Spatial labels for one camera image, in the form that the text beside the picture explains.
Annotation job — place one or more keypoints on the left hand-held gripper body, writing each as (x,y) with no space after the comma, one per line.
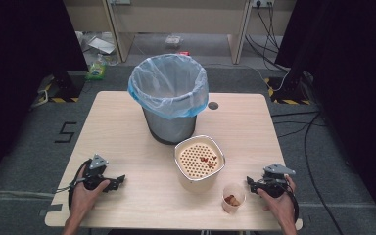
(95,173)

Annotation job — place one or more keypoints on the black curtain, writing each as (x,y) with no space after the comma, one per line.
(355,84)
(16,71)

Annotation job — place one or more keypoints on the grey trash bin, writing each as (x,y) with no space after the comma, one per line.
(173,128)

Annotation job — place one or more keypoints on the small red object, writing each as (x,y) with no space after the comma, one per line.
(184,53)

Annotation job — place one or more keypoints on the black stand base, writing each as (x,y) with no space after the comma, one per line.
(289,88)
(66,85)

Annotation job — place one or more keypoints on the blue plastic bin bag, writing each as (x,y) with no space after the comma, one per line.
(163,98)

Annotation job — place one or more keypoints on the person's left hand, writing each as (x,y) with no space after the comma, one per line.
(84,199)

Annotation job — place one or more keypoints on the green wet wipes packet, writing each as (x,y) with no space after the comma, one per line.
(96,70)

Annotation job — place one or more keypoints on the beige perforated strainer insert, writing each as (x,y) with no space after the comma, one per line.
(192,163)

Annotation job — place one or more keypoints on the brown food scraps on strainer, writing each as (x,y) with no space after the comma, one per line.
(208,161)

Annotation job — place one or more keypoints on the clear plastic packaging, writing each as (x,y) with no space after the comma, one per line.
(173,40)

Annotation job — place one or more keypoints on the white square container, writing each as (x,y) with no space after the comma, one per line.
(196,184)

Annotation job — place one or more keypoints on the brown food scraps in cup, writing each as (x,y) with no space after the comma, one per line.
(232,200)

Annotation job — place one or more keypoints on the white wall power socket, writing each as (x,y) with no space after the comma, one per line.
(263,2)

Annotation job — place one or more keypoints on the person's right hand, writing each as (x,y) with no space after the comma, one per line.
(281,206)

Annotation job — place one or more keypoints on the small clear plastic cup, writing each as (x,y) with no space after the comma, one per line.
(236,191)

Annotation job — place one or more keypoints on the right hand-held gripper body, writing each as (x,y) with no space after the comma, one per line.
(274,186)

